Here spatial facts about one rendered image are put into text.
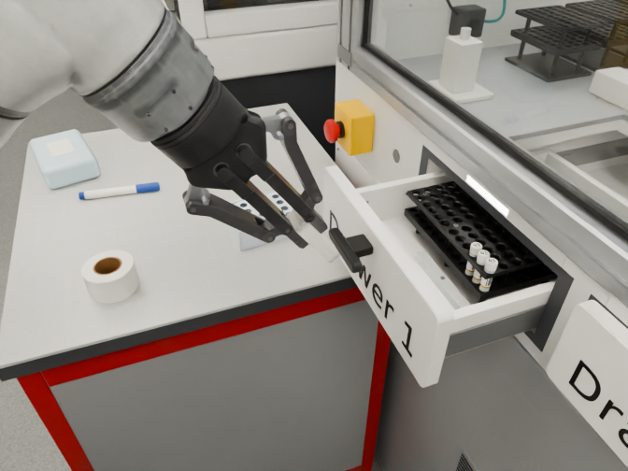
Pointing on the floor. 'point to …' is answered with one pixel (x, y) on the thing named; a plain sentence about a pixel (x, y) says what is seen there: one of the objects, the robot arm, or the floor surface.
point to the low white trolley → (188, 328)
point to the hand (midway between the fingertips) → (314, 235)
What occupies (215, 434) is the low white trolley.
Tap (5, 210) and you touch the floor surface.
